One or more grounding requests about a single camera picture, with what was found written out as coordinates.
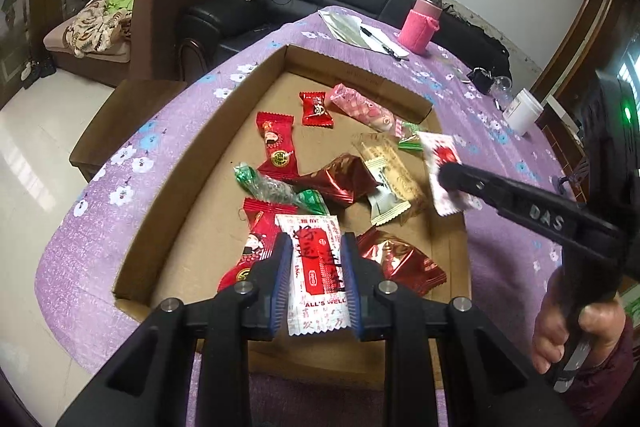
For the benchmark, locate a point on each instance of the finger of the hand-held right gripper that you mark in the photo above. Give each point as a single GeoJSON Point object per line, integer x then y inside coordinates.
{"type": "Point", "coordinates": [480, 184]}

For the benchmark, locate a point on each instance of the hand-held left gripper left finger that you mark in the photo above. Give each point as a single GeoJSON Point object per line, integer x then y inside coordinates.
{"type": "Point", "coordinates": [282, 292]}

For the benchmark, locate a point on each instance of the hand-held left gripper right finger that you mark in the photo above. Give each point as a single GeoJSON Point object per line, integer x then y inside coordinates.
{"type": "Point", "coordinates": [350, 287]}

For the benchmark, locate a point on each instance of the large white red snack packet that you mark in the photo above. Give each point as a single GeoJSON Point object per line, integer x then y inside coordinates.
{"type": "Point", "coordinates": [315, 277]}

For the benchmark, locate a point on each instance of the small white red snack packet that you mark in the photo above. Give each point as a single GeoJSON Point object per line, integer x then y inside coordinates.
{"type": "Point", "coordinates": [442, 152]}

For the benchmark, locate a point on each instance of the red figure snack packet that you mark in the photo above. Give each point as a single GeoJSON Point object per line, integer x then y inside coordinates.
{"type": "Point", "coordinates": [250, 247]}
{"type": "Point", "coordinates": [275, 147]}

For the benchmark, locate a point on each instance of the shiny red foil packet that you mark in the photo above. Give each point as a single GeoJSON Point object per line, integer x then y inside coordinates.
{"type": "Point", "coordinates": [400, 259]}
{"type": "Point", "coordinates": [340, 179]}

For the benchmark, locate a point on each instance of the gold snack packet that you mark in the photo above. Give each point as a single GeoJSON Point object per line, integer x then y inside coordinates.
{"type": "Point", "coordinates": [395, 172]}

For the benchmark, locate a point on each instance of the white green snack packet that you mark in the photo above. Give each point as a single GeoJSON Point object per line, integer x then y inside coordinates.
{"type": "Point", "coordinates": [385, 204]}

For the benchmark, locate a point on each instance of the clear green candy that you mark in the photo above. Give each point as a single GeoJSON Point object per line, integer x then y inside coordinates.
{"type": "Point", "coordinates": [277, 192]}

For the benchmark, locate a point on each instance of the cardboard box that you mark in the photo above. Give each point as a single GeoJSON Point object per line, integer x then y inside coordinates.
{"type": "Point", "coordinates": [210, 187]}

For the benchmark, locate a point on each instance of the person's right forearm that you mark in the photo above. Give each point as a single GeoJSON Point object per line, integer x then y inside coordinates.
{"type": "Point", "coordinates": [610, 382]}

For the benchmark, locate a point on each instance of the person's right hand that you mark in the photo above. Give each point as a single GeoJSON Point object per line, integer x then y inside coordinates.
{"type": "Point", "coordinates": [547, 332]}

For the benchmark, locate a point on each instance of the small phone stand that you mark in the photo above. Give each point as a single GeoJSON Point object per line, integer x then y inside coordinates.
{"type": "Point", "coordinates": [570, 177]}

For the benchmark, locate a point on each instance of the white plastic jar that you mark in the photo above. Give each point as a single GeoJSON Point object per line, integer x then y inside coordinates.
{"type": "Point", "coordinates": [522, 112]}

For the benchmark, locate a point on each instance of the clear glass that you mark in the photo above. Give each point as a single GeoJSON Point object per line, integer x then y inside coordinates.
{"type": "Point", "coordinates": [501, 86]}

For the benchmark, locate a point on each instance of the small black object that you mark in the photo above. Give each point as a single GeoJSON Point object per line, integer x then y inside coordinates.
{"type": "Point", "coordinates": [481, 79]}

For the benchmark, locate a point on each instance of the pink snack packet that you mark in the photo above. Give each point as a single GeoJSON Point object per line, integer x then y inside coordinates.
{"type": "Point", "coordinates": [367, 109]}

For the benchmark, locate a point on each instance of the pink sleeved thermos bottle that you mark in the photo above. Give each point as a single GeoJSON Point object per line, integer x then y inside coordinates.
{"type": "Point", "coordinates": [420, 27]}

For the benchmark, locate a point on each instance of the black pen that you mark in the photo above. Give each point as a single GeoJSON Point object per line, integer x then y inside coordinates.
{"type": "Point", "coordinates": [380, 41]}

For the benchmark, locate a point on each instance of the white paper sheet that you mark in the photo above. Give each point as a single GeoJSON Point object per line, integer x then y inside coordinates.
{"type": "Point", "coordinates": [345, 27]}

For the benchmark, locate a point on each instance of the brown wooden stool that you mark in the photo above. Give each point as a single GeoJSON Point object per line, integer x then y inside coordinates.
{"type": "Point", "coordinates": [130, 117]}

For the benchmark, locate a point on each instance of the patterned blanket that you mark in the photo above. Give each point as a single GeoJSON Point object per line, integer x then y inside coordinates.
{"type": "Point", "coordinates": [95, 29]}

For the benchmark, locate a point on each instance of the pair of dark shoes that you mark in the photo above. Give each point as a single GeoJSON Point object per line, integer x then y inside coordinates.
{"type": "Point", "coordinates": [40, 72]}

